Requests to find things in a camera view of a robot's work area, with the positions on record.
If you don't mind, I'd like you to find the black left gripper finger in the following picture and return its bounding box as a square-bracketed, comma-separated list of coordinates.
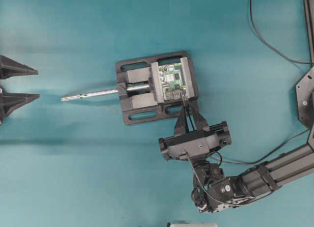
[0, 55, 38, 79]
[0, 93, 40, 123]

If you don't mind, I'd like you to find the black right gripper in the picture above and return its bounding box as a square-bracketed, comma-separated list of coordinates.
[158, 100, 231, 161]

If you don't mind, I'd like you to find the black USB cable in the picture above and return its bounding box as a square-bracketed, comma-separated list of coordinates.
[180, 89, 310, 164]

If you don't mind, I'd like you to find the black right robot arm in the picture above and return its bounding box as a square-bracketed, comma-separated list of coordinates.
[159, 103, 314, 213]

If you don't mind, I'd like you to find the green PCB board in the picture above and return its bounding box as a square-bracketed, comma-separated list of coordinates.
[158, 63, 187, 101]

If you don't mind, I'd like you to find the silver vise screw rod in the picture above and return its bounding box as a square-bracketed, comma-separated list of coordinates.
[61, 83, 150, 102]

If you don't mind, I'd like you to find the black bench vise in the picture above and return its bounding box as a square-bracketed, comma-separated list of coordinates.
[115, 51, 199, 125]

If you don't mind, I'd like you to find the white box bottom edge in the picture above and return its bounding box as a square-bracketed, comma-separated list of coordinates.
[166, 223, 218, 227]

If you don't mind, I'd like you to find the black cable top right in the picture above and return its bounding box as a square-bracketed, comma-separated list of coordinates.
[249, 0, 313, 64]

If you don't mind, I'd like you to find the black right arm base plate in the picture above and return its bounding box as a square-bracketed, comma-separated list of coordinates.
[295, 67, 314, 129]

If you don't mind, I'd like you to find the black frame bar right edge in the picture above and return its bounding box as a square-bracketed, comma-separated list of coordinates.
[304, 0, 314, 62]

